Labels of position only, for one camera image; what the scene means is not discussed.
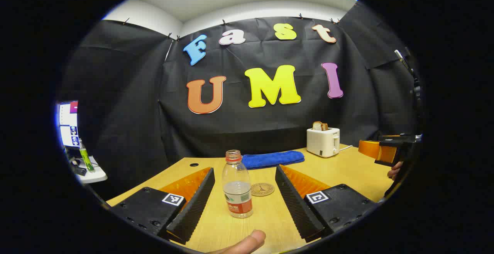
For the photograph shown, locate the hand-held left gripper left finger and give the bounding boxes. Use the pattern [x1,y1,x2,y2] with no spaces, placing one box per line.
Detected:
[109,167,215,245]

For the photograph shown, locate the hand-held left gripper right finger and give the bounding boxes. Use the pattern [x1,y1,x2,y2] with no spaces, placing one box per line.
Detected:
[275,164,377,243]

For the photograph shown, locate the round wooden coaster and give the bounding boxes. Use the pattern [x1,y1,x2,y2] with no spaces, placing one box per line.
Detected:
[250,183,275,197]

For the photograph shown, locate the clear plastic water bottle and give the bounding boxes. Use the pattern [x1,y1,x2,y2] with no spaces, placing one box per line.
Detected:
[222,150,254,218]

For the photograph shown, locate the green slim bottle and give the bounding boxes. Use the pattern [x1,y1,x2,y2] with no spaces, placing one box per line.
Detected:
[78,138,95,171]

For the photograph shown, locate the blue folded towel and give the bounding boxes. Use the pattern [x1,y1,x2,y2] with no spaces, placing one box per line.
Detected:
[241,151,305,169]

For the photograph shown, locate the black metal stand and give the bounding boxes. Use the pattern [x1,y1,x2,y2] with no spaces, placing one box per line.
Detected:
[394,47,425,119]

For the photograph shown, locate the white toaster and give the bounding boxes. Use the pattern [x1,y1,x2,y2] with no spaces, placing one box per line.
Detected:
[306,127,340,158]

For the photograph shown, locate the black backdrop cloth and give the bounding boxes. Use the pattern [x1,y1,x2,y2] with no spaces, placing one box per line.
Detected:
[58,1,423,200]

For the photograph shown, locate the white side table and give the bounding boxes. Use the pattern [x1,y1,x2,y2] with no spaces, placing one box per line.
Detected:
[64,146,108,185]

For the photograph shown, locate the computer monitor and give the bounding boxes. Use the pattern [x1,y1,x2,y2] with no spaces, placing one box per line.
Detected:
[57,100,80,148]

